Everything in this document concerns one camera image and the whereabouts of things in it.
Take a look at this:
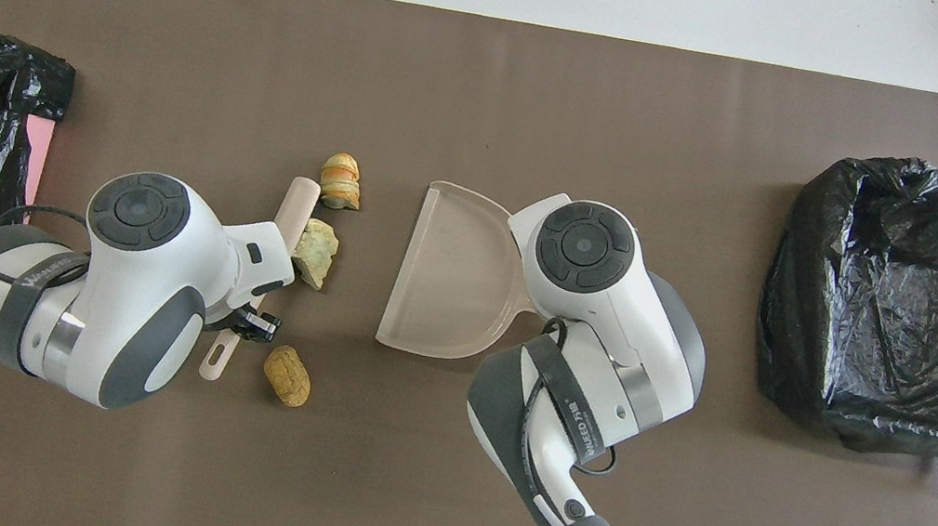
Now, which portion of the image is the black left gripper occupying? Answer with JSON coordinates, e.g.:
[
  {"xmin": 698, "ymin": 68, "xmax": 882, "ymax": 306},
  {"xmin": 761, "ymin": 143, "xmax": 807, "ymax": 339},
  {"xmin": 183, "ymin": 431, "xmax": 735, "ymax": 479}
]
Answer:
[{"xmin": 230, "ymin": 308, "xmax": 283, "ymax": 347}]

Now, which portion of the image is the beige hand brush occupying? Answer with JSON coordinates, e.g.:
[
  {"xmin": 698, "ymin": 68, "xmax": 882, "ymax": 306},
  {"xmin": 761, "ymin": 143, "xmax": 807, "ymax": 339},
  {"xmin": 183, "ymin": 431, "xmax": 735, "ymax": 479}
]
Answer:
[{"xmin": 198, "ymin": 165, "xmax": 323, "ymax": 393}]

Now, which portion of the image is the brown paper table mat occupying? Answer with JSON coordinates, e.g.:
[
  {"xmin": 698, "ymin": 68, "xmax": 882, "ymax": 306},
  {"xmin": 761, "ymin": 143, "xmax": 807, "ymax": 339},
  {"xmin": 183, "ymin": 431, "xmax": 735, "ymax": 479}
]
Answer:
[{"xmin": 0, "ymin": 0, "xmax": 938, "ymax": 526}]

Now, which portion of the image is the brown toy bread loaf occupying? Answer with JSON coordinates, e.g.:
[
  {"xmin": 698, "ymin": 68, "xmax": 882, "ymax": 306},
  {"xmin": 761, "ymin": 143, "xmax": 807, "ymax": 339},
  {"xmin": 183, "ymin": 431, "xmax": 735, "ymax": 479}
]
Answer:
[{"xmin": 258, "ymin": 342, "xmax": 318, "ymax": 411}]

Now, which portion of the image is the orange striped toy croissant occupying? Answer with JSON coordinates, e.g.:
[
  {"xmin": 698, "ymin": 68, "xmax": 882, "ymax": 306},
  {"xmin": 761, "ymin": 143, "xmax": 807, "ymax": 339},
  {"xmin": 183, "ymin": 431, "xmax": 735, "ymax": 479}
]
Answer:
[{"xmin": 315, "ymin": 150, "xmax": 369, "ymax": 215}]

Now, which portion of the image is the pink plastic bin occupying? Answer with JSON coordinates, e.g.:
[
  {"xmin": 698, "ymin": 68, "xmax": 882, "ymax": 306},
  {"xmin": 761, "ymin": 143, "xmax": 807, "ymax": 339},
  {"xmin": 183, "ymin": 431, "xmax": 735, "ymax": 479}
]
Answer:
[{"xmin": 10, "ymin": 114, "xmax": 58, "ymax": 229}]

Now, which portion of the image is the beige plastic dustpan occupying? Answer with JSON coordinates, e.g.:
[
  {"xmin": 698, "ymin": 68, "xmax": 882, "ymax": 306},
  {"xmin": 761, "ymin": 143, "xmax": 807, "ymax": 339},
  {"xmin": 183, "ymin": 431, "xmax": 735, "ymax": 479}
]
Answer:
[{"xmin": 374, "ymin": 175, "xmax": 569, "ymax": 376}]

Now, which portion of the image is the pale toy croissant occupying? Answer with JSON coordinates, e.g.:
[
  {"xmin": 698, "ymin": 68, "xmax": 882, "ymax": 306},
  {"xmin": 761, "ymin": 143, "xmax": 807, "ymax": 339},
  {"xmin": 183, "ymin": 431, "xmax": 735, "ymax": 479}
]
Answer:
[{"xmin": 287, "ymin": 216, "xmax": 344, "ymax": 293}]

